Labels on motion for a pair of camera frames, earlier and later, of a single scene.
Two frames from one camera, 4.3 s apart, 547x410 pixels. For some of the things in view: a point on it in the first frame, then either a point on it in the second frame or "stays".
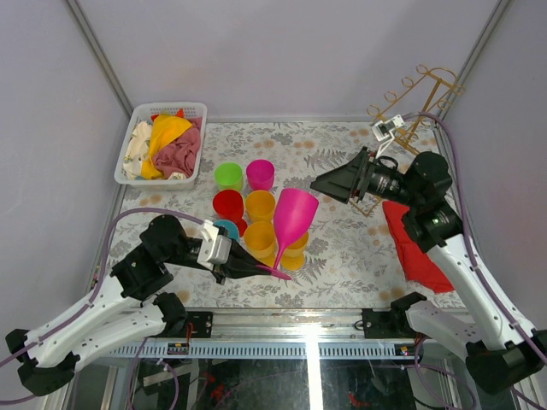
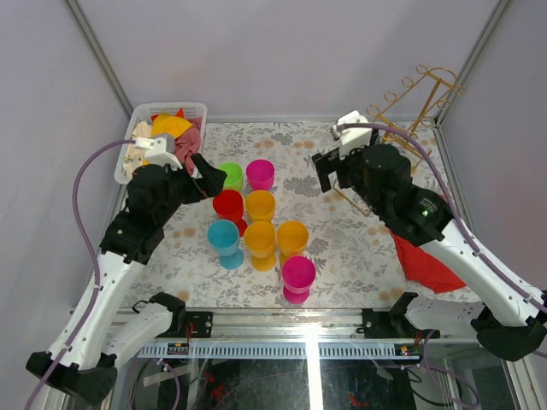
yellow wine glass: [261, 206] stays
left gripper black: [243, 264] -> [212, 180]
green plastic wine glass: [228, 176] stays
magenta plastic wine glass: [260, 174] stays
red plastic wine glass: [229, 205] stays
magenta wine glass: [294, 209] -> [298, 273]
